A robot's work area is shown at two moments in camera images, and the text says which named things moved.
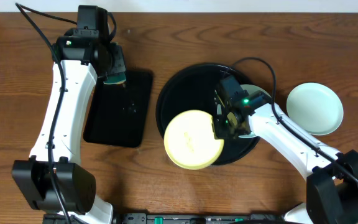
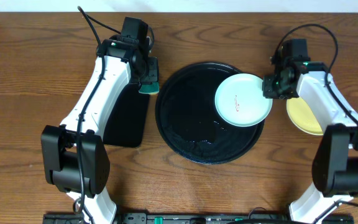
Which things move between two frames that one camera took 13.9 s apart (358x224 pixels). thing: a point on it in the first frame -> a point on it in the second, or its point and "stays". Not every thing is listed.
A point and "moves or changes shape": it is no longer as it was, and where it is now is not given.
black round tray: (192, 88) stays
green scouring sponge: (115, 78) moves or changes shape
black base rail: (187, 218) stays
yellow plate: (189, 140) -> (302, 116)
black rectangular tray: (117, 114) stays
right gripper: (218, 130) -> (268, 91)
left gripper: (120, 65) -> (153, 76)
